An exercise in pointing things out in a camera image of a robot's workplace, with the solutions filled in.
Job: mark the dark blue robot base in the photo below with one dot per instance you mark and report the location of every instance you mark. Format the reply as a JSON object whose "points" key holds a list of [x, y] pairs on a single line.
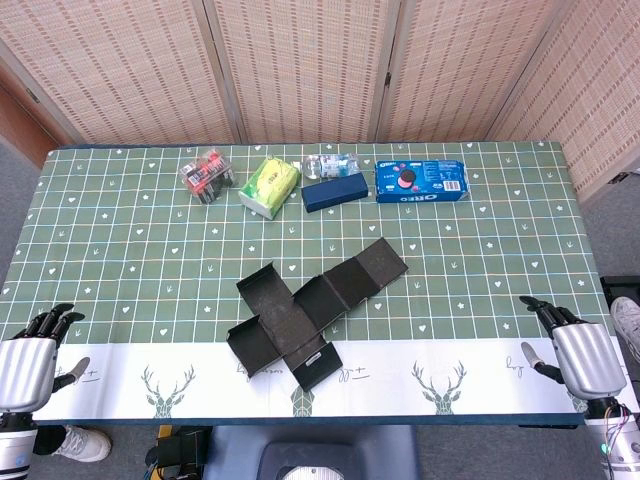
{"points": [[340, 450]]}

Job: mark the bamboo folding screen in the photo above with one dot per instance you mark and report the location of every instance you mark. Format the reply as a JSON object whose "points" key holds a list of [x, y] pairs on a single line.
{"points": [[300, 75]]}

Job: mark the black paper box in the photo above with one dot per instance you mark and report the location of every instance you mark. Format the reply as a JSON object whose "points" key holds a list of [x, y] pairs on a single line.
{"points": [[285, 315]]}

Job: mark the clear plastic bottle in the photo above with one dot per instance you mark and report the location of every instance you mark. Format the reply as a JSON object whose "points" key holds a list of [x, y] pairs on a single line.
{"points": [[330, 164]]}

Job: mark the white sneaker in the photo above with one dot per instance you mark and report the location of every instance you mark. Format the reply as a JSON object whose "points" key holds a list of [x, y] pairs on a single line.
{"points": [[627, 320], [85, 444]]}

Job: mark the green grid tablecloth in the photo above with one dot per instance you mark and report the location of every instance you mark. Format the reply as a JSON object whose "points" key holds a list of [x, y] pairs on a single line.
{"points": [[125, 250]]}

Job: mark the green tissue pack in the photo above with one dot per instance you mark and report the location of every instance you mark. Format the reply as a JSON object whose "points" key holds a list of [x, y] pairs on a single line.
{"points": [[270, 185]]}

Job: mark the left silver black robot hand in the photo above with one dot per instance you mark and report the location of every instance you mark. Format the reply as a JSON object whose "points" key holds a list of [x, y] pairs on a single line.
{"points": [[25, 370]]}

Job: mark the pack of batteries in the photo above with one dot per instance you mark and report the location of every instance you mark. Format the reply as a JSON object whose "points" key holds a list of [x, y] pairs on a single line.
{"points": [[207, 175]]}

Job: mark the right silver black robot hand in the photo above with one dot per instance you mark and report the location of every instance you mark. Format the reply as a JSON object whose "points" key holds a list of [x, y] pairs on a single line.
{"points": [[587, 355]]}

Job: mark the blue Oreo cookie box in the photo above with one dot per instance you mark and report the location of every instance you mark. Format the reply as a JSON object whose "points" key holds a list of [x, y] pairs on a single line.
{"points": [[422, 181]]}

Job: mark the dark blue rectangular box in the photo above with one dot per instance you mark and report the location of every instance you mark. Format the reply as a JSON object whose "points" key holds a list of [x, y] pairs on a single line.
{"points": [[335, 192]]}

